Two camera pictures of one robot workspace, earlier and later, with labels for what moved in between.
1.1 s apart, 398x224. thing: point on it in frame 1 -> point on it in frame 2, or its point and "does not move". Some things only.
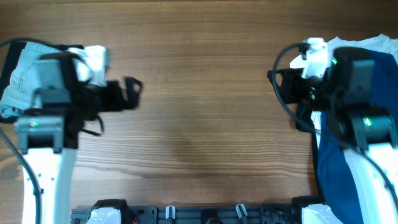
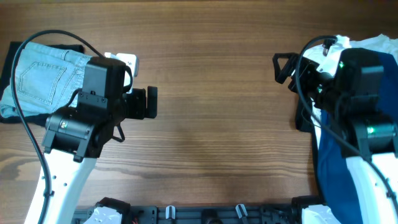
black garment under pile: x=303 y=115 does not move
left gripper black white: x=114 y=89 -> x=139 y=111
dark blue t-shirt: x=336 y=190 does not move
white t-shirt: x=379 y=43 does not move
